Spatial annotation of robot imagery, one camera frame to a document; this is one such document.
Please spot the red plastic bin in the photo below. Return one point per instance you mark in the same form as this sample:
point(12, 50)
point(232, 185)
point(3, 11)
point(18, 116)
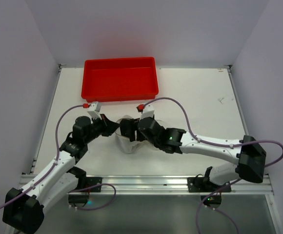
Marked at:
point(119, 79)

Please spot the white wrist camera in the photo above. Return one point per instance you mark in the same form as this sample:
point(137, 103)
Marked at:
point(93, 109)
point(146, 110)

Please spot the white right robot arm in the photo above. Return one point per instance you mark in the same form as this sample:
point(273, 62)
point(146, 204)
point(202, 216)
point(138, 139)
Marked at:
point(245, 159)

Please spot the aluminium mounting rail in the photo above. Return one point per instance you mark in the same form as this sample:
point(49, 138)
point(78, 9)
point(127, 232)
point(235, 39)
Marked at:
point(172, 185)

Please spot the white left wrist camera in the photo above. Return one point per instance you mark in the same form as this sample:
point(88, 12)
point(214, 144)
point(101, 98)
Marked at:
point(93, 109)

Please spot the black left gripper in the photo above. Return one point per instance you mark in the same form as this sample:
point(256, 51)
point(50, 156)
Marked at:
point(110, 126)

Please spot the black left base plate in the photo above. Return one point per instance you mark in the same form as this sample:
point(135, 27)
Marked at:
point(89, 182)

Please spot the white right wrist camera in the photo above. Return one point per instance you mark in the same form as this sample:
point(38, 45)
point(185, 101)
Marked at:
point(146, 110)

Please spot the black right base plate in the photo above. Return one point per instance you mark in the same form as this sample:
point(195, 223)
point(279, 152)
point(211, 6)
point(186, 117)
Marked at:
point(200, 185)

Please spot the white mesh laundry bag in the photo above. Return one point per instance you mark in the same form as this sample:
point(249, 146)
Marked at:
point(128, 147)

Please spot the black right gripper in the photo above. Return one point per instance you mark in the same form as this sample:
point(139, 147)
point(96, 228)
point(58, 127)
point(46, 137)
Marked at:
point(132, 130)

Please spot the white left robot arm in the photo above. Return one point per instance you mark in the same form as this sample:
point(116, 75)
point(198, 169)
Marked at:
point(26, 207)

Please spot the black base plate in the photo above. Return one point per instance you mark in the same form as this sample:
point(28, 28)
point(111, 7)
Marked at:
point(89, 182)
point(200, 185)

